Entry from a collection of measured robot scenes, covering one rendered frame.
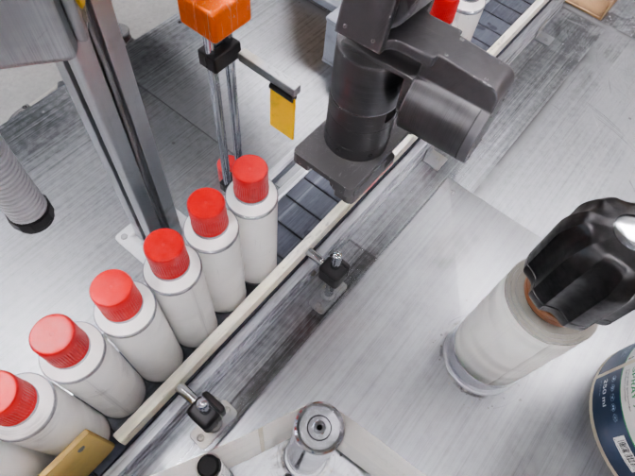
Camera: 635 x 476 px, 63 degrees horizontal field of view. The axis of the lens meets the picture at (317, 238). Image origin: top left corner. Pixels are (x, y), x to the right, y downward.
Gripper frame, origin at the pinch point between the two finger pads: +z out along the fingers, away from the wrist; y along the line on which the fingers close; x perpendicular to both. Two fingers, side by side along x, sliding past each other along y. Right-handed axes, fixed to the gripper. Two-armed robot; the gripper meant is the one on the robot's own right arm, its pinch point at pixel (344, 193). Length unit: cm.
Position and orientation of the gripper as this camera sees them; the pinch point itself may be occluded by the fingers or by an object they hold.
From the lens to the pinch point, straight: 54.3
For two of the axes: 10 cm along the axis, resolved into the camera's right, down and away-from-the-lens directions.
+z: -0.7, 4.8, 8.7
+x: -7.8, -5.8, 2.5
